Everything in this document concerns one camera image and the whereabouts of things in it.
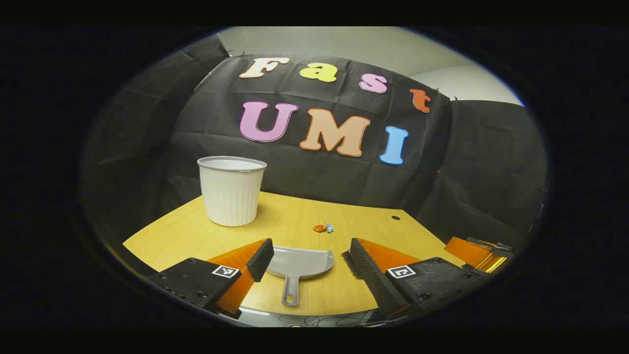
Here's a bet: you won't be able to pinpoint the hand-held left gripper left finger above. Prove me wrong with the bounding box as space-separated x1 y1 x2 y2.
147 238 275 319

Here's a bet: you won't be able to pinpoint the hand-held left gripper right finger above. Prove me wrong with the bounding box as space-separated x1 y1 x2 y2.
342 237 489 318

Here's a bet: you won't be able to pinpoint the grey plastic dustpan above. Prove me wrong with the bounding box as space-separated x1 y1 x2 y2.
265 245 335 307

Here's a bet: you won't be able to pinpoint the white ribbed garbage bin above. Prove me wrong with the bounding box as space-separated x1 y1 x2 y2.
197 156 268 227

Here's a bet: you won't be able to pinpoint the wooden desktop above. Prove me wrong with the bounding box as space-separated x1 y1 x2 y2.
123 191 465 316

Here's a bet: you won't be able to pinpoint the black backdrop cloth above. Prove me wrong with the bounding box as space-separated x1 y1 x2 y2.
81 34 548 276

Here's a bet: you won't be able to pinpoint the tangled dark cables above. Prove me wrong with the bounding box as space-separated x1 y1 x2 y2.
275 315 379 327

